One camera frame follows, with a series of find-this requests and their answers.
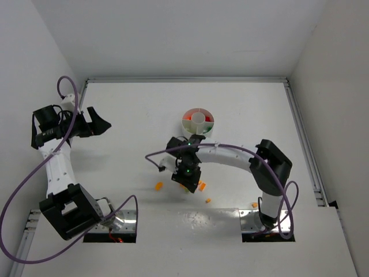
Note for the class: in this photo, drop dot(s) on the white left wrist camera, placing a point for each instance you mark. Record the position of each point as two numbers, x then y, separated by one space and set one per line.
69 102

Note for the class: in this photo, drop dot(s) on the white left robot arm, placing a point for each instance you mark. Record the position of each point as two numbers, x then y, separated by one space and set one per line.
68 207

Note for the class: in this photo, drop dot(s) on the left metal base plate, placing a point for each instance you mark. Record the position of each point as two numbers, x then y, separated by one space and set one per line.
123 222

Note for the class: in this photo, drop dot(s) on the yellow curved lego piece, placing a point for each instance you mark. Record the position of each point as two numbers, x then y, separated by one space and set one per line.
158 186

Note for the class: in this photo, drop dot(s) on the white divided round container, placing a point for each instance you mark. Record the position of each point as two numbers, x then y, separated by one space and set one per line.
200 119

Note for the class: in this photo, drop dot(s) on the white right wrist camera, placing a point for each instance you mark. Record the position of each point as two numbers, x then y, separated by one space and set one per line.
168 163

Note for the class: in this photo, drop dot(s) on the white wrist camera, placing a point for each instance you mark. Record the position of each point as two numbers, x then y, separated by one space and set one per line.
168 163
69 102

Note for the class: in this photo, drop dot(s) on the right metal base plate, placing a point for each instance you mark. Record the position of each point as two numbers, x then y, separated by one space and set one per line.
251 223

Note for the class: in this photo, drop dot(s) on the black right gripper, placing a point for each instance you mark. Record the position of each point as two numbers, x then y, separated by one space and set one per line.
186 179

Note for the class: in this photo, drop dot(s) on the aluminium frame rail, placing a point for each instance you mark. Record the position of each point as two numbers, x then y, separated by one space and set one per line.
316 180

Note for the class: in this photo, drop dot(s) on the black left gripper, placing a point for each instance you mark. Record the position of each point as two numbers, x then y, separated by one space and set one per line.
85 124

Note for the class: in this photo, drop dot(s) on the metal base plate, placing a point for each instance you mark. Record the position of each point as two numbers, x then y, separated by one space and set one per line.
123 222
251 223

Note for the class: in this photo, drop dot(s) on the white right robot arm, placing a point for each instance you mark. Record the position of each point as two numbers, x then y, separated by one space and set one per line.
270 172

